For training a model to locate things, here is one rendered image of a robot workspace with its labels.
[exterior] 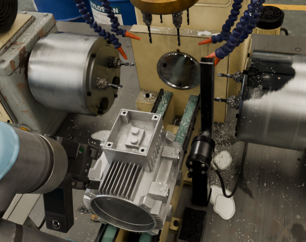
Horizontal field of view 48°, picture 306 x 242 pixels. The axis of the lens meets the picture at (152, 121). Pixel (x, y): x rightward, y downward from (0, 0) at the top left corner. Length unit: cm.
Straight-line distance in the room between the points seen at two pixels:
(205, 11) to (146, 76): 28
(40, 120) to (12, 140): 76
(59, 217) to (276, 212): 63
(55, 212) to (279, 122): 54
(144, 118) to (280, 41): 93
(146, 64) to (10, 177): 75
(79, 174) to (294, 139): 52
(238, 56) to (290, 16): 218
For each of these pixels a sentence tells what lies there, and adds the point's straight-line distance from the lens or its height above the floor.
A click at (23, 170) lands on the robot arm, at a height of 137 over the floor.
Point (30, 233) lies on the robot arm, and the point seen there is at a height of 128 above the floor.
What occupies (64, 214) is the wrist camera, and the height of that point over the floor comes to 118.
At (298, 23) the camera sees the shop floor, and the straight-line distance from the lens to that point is 324.
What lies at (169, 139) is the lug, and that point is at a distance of 81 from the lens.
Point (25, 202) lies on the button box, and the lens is 83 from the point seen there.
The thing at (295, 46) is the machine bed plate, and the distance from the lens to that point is 158.
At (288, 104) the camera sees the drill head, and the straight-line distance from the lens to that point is 85.
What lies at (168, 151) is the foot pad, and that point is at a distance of 80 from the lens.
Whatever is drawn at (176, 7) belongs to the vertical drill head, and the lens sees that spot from 80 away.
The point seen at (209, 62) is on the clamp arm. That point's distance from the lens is 74.
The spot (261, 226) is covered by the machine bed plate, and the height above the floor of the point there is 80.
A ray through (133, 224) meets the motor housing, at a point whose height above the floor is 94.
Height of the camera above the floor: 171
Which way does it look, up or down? 47 degrees down
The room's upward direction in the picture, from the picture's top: 10 degrees counter-clockwise
